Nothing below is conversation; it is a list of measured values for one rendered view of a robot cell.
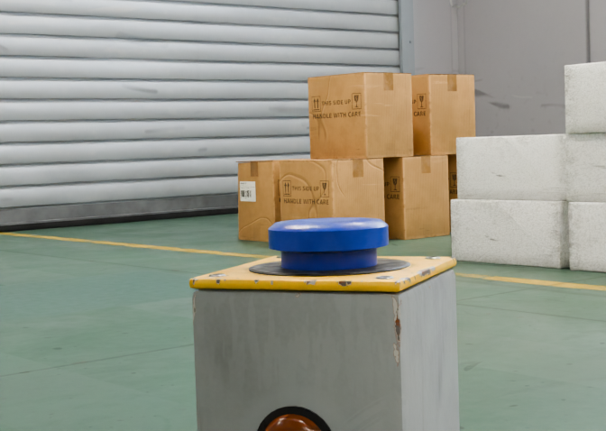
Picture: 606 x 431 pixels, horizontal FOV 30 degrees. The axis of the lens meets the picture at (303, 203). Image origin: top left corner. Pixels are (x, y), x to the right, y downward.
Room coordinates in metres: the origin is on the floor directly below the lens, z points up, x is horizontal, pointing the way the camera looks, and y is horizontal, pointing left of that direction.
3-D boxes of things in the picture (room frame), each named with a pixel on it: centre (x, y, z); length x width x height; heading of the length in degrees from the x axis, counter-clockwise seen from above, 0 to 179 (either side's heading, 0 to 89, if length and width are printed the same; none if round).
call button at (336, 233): (0.38, -0.01, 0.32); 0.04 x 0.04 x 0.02
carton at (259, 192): (4.31, 0.06, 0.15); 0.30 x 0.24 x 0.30; 128
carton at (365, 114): (4.13, -0.22, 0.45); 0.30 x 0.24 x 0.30; 41
